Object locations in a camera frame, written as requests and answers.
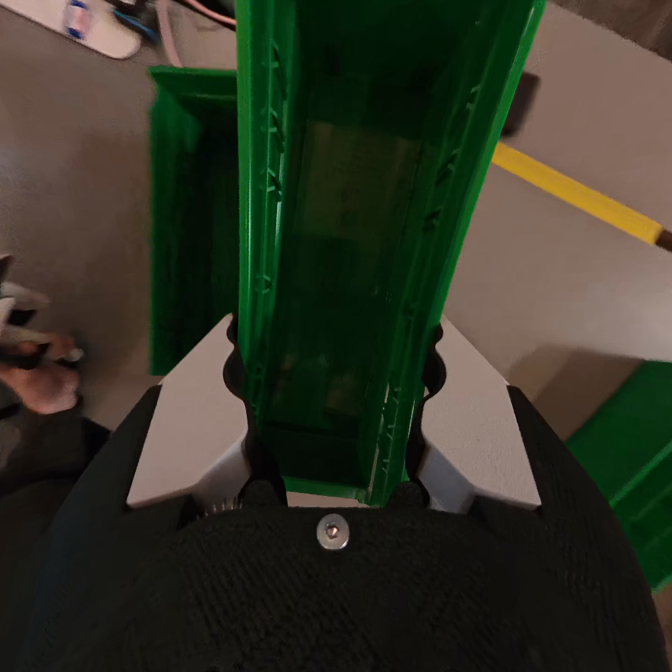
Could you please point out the green plastic bin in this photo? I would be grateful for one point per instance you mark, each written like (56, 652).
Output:
(341, 210)
(194, 236)
(630, 462)

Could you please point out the white tray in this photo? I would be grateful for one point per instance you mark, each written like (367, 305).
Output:
(105, 42)

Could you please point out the small black blue device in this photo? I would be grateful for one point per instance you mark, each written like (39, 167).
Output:
(134, 21)

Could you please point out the small blue white device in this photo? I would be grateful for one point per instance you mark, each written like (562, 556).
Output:
(76, 18)

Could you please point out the yellow tape strip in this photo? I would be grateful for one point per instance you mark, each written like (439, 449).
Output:
(577, 194)

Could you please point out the black power bank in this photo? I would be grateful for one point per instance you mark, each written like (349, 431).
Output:
(522, 105)

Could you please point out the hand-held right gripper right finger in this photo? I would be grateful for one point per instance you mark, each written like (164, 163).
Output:
(477, 435)

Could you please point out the person's left hand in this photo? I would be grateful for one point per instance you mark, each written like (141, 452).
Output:
(47, 386)

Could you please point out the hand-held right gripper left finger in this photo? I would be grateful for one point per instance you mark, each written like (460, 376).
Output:
(189, 435)

